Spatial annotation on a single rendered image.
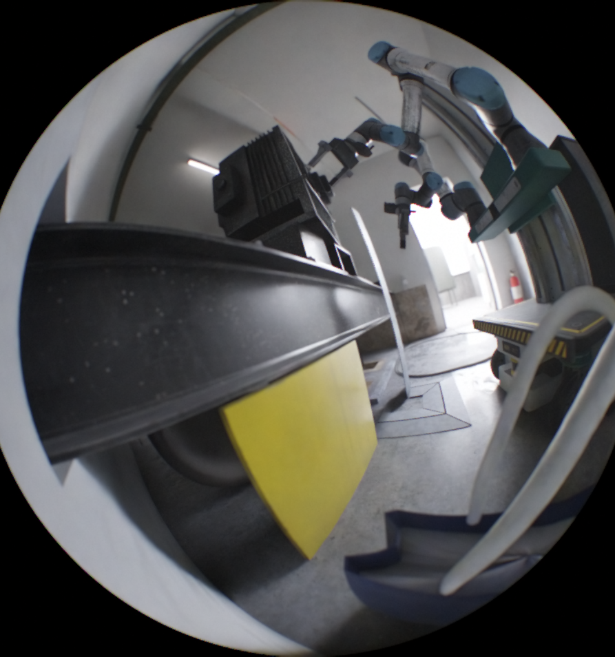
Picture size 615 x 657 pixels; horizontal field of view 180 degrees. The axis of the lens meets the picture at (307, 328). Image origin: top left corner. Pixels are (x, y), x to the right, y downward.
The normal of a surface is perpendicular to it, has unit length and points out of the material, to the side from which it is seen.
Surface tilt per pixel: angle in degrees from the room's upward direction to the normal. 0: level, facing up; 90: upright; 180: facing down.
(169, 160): 180
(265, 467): 90
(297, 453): 90
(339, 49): 180
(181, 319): 90
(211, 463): 90
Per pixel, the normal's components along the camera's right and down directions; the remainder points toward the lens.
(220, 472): 0.67, -0.74
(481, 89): -0.86, 0.34
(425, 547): -0.59, -0.81
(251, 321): 0.81, -0.24
